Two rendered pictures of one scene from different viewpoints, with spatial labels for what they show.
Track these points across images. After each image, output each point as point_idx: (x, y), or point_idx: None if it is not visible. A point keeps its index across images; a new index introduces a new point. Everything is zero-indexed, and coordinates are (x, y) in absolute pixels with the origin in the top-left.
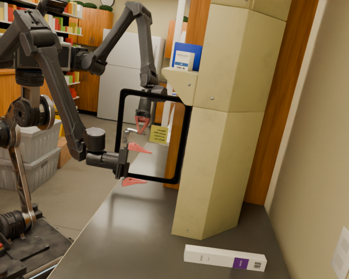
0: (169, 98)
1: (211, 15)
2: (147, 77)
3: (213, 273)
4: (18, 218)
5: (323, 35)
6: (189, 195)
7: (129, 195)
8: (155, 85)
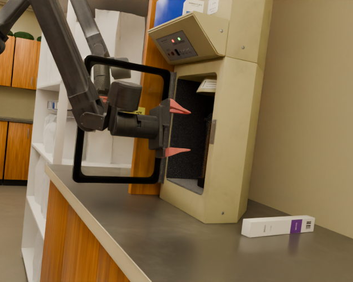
0: (147, 69)
1: None
2: (102, 47)
3: (283, 239)
4: None
5: (280, 8)
6: (223, 165)
7: (108, 203)
8: (116, 57)
